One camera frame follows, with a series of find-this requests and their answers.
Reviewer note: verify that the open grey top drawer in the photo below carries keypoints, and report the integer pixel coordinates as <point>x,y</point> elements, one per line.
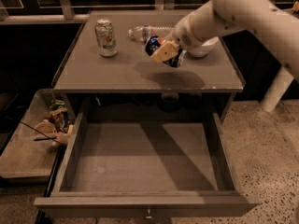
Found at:
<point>122,168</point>

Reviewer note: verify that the clear plastic water bottle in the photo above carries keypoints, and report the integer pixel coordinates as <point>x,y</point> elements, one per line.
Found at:
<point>144,32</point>

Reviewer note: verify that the metal drawer knob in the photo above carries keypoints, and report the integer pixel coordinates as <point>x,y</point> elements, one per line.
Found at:
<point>148,215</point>

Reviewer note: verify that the grey cabinet with top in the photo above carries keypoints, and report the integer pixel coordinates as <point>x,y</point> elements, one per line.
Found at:
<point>131,70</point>

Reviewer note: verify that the white diagonal support post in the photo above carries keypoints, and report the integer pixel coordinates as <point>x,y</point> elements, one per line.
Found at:
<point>280,84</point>

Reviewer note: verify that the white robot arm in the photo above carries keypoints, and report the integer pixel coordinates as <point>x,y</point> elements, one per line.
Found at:
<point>276,29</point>

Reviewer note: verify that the white ceramic bowl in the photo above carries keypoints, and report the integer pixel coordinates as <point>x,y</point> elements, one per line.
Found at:
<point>205,48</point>

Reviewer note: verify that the grey plastic bin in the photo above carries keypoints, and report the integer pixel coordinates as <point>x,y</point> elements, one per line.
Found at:
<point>24,159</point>

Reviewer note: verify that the white window frame rail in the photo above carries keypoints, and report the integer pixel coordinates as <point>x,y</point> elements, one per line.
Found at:
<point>75,11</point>

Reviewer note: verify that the green white soda can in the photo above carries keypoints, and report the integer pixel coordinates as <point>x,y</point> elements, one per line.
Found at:
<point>105,37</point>

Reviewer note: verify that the blue pepsi can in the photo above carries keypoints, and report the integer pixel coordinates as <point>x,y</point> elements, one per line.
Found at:
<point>164,51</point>

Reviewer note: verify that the pile of snack packages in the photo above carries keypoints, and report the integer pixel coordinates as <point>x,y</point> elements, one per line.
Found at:
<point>57,126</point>

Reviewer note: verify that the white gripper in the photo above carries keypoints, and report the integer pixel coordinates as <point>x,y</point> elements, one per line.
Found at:
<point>181,35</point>

